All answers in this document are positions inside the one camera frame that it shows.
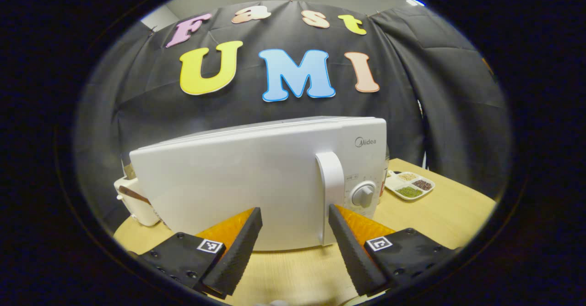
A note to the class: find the clear bottle with red label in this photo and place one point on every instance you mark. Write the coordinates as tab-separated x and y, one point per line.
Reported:
383	189

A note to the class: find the black backdrop cloth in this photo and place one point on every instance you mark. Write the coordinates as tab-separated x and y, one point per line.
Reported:
412	90

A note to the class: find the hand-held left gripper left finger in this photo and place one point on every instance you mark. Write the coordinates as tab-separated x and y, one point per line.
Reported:
240	253

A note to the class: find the brown bread slice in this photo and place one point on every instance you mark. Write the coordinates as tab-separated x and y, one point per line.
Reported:
127	168

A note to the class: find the white divided dish of grains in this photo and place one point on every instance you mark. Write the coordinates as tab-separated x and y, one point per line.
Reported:
409	187

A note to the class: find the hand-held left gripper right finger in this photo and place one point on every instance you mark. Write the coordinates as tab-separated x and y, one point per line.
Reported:
352	253

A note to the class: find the white toaster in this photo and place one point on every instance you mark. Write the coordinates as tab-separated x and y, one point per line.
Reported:
137	210

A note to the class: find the white microwave oven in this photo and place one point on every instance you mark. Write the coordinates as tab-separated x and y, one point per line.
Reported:
229	173

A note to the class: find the ceiling light panel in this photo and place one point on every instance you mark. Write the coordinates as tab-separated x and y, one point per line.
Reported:
415	2

